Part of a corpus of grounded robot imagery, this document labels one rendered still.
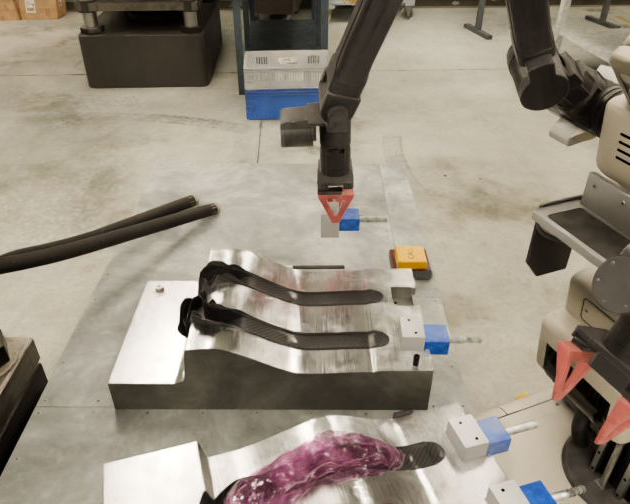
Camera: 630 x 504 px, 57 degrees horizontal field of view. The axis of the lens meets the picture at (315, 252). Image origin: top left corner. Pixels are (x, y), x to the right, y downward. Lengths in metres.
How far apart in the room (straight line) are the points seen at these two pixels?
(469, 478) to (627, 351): 0.27
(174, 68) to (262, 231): 3.51
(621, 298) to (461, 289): 1.94
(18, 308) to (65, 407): 1.64
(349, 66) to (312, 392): 0.51
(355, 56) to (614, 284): 0.51
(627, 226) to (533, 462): 0.79
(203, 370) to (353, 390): 0.23
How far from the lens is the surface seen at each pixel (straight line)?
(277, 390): 0.93
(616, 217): 1.04
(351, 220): 1.13
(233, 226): 1.40
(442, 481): 0.84
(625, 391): 0.71
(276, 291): 1.03
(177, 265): 1.29
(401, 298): 1.08
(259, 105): 4.08
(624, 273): 0.64
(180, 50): 4.75
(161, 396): 0.97
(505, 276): 2.68
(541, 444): 1.68
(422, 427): 0.89
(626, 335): 0.71
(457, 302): 2.48
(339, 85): 0.96
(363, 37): 0.91
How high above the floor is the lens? 1.54
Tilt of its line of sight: 35 degrees down
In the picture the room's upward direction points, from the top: straight up
